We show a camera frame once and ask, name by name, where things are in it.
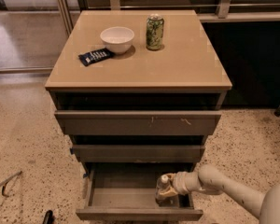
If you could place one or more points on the grey drawer cabinet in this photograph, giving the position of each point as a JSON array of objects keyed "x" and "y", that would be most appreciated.
[{"x": 185, "y": 75}]

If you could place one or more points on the metal rod on floor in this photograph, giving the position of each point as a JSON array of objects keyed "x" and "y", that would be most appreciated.
[{"x": 3, "y": 184}]

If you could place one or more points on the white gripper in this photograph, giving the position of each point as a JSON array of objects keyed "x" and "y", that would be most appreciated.
[{"x": 180, "y": 183}]

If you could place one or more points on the middle grey drawer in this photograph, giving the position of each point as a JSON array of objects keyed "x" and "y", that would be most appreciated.
[{"x": 138, "y": 154}]

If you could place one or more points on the green drink can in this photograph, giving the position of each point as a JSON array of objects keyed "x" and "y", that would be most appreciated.
[{"x": 154, "y": 33}]

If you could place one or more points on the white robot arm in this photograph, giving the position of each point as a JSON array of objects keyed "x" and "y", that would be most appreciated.
[{"x": 208, "y": 180}]

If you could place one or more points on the metal railing frame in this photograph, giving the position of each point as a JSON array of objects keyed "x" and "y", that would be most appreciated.
[{"x": 165, "y": 0}]

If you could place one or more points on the dark blue snack packet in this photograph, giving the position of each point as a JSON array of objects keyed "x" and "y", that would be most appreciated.
[{"x": 95, "y": 56}]

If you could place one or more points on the top grey drawer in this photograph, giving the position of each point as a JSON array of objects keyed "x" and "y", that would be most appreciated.
[{"x": 138, "y": 122}]

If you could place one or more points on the black object at floor edge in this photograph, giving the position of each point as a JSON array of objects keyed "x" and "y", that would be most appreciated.
[{"x": 48, "y": 218}]

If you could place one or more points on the clear plastic water bottle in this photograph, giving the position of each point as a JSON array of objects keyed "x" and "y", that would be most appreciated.
[{"x": 165, "y": 189}]

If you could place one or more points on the open bottom grey drawer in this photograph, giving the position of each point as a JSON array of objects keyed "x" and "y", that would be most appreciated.
[{"x": 126, "y": 192}]

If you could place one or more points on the white ceramic bowl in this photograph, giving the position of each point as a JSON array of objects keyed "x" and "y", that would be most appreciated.
[{"x": 117, "y": 39}]

